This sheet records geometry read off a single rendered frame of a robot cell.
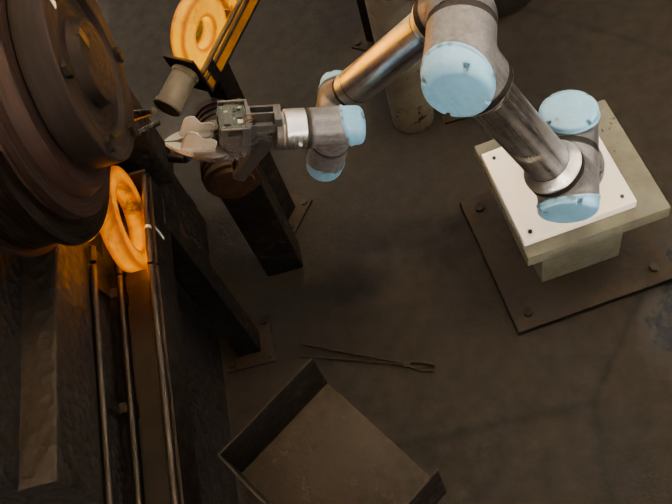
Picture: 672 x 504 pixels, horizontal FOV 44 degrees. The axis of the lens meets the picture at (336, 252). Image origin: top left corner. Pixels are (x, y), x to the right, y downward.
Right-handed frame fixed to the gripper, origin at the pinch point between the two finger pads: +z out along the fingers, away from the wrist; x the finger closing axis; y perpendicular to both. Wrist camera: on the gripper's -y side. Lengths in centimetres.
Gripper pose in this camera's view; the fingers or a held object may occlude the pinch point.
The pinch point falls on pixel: (172, 144)
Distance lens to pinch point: 154.7
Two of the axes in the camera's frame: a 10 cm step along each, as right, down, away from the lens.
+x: 1.8, 8.4, -5.1
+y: 1.1, -5.3, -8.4
